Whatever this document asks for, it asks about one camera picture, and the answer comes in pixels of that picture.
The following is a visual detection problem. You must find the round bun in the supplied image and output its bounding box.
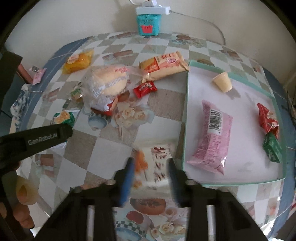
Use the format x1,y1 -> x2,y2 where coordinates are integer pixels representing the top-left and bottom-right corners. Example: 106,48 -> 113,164
82,65 -> 137,112

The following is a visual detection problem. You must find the small red white snack packet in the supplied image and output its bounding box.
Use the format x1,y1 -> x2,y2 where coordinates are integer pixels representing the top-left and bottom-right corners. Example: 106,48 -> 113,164
91,96 -> 119,116

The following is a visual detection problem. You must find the dark furniture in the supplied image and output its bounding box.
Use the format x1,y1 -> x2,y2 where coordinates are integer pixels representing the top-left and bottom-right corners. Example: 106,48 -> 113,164
0,50 -> 23,112

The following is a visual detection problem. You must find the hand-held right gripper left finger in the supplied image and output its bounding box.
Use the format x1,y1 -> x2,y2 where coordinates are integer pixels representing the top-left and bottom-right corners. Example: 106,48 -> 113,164
35,158 -> 136,241

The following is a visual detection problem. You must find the pink snack packet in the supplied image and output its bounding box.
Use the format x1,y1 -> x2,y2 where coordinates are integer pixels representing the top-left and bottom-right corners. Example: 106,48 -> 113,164
186,100 -> 233,175

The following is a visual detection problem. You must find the white calligraphy snack packet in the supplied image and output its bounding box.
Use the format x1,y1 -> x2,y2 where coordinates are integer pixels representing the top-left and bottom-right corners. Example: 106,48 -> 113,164
135,143 -> 177,188

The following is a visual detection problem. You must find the orange cream long snack packet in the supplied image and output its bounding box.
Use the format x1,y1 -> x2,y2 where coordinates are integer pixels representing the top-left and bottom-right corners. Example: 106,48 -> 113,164
139,51 -> 190,81

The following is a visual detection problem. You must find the round pastry green packet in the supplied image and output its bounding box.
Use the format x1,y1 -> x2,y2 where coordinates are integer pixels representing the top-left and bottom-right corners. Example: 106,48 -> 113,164
70,82 -> 85,101

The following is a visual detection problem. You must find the small pink candy packet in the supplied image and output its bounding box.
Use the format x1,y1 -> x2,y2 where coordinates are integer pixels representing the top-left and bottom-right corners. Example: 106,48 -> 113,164
31,66 -> 47,86

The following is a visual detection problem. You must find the teal box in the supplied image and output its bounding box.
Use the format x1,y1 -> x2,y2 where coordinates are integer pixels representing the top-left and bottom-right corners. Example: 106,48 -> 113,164
136,14 -> 161,36

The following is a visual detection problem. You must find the crumpled blue white wrapper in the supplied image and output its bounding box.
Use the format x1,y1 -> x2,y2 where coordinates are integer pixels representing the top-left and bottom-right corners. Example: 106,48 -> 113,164
10,83 -> 31,126

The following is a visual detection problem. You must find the green white cracker packet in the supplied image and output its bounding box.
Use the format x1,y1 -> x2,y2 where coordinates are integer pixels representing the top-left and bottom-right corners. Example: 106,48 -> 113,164
51,110 -> 75,150

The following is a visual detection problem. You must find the white power cable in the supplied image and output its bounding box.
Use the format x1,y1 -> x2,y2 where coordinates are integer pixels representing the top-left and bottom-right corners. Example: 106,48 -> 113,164
170,10 -> 226,45

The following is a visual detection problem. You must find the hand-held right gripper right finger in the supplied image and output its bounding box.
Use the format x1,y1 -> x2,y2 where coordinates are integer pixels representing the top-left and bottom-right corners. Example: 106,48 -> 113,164
167,159 -> 269,241

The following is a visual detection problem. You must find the large red snack packet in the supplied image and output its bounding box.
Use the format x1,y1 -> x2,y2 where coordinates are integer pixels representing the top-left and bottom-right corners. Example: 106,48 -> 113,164
256,103 -> 280,139

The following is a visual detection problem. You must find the checkered printed tablecloth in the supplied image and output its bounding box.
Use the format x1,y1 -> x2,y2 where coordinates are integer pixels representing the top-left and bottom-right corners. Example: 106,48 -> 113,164
9,31 -> 296,241

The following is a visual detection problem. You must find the jelly cup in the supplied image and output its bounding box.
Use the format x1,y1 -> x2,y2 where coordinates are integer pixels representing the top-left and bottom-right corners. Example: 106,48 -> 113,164
212,71 -> 233,92

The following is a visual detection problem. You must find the dark green snack packet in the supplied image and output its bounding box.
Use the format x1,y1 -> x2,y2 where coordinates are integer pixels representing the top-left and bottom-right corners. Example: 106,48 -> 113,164
262,133 -> 283,164

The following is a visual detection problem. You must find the person's left hand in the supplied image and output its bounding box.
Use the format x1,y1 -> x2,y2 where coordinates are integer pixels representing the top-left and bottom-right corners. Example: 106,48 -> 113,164
0,202 -> 35,230

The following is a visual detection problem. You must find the yellow cake packet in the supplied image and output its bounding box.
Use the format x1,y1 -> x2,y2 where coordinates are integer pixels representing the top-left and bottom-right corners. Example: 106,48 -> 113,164
62,49 -> 94,75

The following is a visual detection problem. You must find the small red candy packet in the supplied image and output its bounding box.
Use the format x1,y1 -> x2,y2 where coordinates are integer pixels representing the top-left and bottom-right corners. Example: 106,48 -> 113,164
133,80 -> 158,99

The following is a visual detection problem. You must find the white tray with teal rim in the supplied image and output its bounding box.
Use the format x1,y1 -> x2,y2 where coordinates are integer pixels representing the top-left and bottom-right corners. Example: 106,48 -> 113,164
181,60 -> 287,188

